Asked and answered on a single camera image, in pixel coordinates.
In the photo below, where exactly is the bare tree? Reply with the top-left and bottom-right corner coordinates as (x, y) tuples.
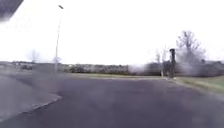
(175, 30), (208, 78)

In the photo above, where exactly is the dark post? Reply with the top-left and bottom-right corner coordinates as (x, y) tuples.
(168, 48), (177, 79)

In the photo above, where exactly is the tall street lamp pole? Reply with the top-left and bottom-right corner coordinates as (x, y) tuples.
(53, 4), (65, 73)

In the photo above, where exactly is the dark grey asphalt road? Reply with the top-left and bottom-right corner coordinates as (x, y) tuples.
(0, 72), (224, 128)

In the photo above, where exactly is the long hedge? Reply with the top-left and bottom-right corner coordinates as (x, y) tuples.
(63, 63), (164, 76)

